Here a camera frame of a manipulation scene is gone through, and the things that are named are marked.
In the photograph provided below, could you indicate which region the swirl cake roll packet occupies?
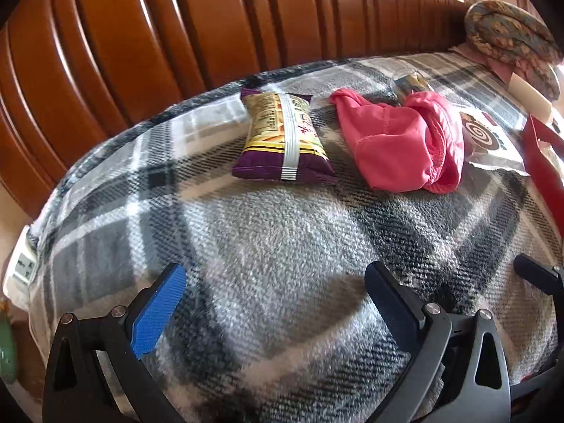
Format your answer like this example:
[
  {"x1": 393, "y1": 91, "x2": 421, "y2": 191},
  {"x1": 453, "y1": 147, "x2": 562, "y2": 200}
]
[{"x1": 455, "y1": 105, "x2": 528, "y2": 177}]

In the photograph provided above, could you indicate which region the pink fabric garment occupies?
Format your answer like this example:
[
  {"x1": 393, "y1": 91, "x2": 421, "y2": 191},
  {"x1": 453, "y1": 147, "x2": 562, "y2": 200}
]
[{"x1": 330, "y1": 89, "x2": 465, "y2": 195}]

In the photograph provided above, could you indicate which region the clear plastic candy jar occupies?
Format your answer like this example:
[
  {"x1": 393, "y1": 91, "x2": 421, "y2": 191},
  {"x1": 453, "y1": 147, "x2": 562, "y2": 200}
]
[{"x1": 390, "y1": 69, "x2": 434, "y2": 103}]

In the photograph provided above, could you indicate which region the purple yellow snack packet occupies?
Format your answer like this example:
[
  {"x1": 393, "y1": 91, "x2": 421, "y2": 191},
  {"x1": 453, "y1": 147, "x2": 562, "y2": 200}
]
[{"x1": 232, "y1": 88, "x2": 337, "y2": 184}]

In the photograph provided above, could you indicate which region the green bottle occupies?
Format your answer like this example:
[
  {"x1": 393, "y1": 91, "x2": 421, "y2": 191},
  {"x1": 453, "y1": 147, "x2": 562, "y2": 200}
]
[{"x1": 0, "y1": 312, "x2": 18, "y2": 384}]

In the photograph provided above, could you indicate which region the white power strip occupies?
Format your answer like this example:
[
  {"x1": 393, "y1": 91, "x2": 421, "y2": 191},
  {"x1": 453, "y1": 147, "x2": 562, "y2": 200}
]
[{"x1": 2, "y1": 225, "x2": 37, "y2": 312}]

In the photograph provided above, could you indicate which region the red hexagonal box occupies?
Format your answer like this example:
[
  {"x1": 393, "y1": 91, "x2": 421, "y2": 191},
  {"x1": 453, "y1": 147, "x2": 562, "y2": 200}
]
[{"x1": 522, "y1": 115, "x2": 563, "y2": 234}]

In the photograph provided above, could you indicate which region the white rolled towel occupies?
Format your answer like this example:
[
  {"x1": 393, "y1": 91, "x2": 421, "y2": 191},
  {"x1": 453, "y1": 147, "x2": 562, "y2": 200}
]
[{"x1": 508, "y1": 74, "x2": 563, "y2": 136}]

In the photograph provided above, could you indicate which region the grey plaid fleece blanket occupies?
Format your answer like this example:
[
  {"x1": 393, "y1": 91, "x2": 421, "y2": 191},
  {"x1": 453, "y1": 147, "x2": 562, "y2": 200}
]
[{"x1": 26, "y1": 51, "x2": 564, "y2": 423}]

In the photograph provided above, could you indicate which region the pink floral pillow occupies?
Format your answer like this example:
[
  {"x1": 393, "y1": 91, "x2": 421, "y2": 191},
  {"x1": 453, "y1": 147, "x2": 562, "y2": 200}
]
[{"x1": 449, "y1": 42, "x2": 513, "y2": 85}]

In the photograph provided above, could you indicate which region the floral folded quilt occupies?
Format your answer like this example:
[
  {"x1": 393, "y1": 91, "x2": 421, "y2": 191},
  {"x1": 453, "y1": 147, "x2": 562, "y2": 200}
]
[{"x1": 465, "y1": 0, "x2": 563, "y2": 101}]

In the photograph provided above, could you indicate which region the brown wooden headboard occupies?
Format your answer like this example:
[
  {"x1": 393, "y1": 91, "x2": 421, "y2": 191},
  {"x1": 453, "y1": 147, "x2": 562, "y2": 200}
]
[{"x1": 1, "y1": 0, "x2": 474, "y2": 217}]

